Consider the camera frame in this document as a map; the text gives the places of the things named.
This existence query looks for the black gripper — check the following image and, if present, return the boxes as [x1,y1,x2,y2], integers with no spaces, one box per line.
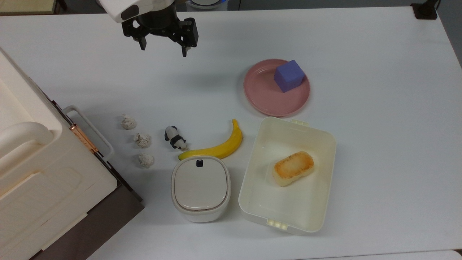
[121,1,199,57]

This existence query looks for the cream drawer cabinet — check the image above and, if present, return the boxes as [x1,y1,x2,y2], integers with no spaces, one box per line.
[0,48,145,260]

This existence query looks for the round white-blue base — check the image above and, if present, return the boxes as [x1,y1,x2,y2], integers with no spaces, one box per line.
[186,0,228,10]

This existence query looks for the crumpled white paper ball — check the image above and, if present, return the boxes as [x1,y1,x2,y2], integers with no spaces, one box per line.
[133,133,152,148]
[121,114,137,130]
[138,153,155,169]

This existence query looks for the small panda figurine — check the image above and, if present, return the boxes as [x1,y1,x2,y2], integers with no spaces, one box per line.
[164,125,189,151]

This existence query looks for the yellow banana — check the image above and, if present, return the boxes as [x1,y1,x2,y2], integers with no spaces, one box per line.
[178,119,243,161]

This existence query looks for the pink round plate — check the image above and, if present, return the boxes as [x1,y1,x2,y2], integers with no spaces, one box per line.
[243,59,311,117]

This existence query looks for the purple foam cube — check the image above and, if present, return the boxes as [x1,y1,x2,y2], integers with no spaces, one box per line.
[273,60,306,93]

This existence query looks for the white lidded desktop trash can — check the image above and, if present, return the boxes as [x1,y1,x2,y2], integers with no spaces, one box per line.
[171,156,231,223]

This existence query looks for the toasted bread loaf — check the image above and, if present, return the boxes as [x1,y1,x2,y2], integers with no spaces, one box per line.
[272,151,315,187]

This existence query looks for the cream rectangular plastic bin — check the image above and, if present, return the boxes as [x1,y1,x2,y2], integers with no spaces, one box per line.
[238,117,337,235]

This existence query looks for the black clamp at table corner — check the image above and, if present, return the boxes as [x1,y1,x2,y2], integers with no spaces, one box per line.
[411,0,441,20]

